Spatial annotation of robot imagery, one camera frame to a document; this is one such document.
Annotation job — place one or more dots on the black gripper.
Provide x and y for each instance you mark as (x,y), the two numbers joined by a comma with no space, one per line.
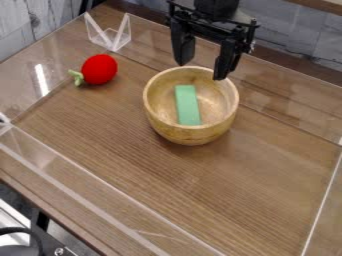
(217,20)

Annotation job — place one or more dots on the red plush fruit green stem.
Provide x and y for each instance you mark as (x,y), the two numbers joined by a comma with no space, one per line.
(98,70)

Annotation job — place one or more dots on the green rectangular block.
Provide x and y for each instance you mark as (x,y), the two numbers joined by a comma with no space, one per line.
(187,106)

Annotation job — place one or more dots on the light wooden bowl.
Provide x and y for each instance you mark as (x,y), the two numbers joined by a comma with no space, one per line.
(218,100)

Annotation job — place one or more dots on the clear acrylic table barrier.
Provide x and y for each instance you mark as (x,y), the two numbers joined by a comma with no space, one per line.
(142,197)

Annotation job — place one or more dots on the clear acrylic corner bracket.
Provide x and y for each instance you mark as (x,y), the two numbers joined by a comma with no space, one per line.
(108,38)

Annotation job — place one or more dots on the black metal table frame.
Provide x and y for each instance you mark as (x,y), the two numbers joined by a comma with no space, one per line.
(59,242)

